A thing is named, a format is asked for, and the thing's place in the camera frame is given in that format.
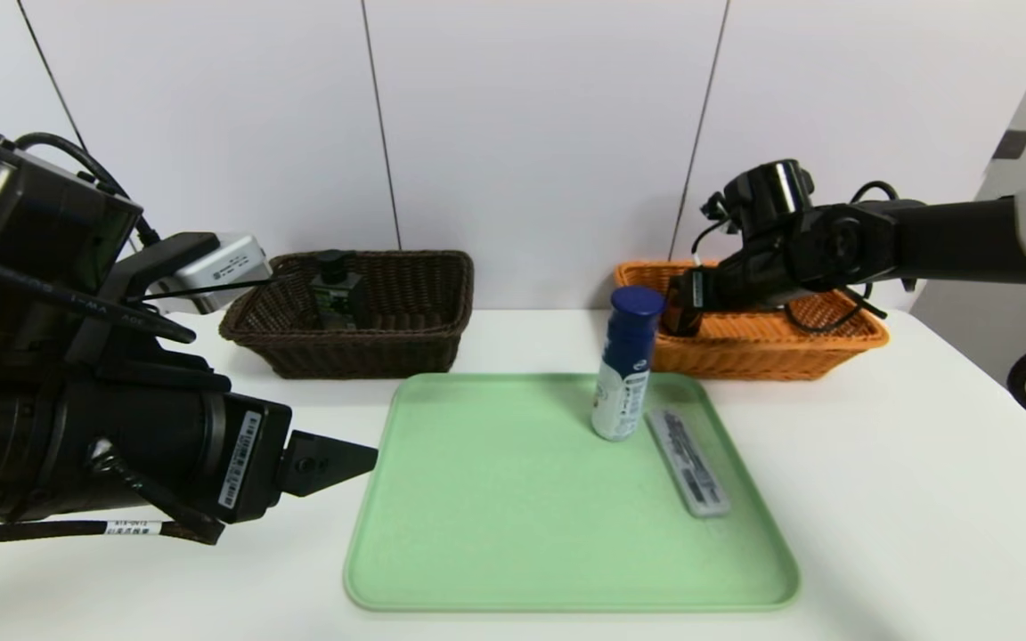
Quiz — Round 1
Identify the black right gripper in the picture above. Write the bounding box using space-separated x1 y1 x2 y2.
661 265 758 337

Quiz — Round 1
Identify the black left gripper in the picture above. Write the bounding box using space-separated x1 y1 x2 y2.
76 380 379 525

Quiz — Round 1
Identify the black square pump bottle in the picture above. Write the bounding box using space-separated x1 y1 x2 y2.
308 250 367 332

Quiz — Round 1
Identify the orange wicker basket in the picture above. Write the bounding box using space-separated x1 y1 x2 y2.
613 261 890 382

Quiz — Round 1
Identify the dark brown wicker basket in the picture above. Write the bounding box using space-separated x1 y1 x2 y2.
219 250 476 380

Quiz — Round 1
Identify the white bottle with blue cap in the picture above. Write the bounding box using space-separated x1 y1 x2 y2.
590 286 666 442

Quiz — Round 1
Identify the light green plastic tray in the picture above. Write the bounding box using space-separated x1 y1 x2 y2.
343 372 801 613

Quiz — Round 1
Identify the clear plastic compass case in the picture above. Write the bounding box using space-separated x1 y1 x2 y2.
645 408 732 519

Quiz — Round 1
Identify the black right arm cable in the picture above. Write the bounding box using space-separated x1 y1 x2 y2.
691 181 901 335

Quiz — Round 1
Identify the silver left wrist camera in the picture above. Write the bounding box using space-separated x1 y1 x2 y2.
152 233 273 314

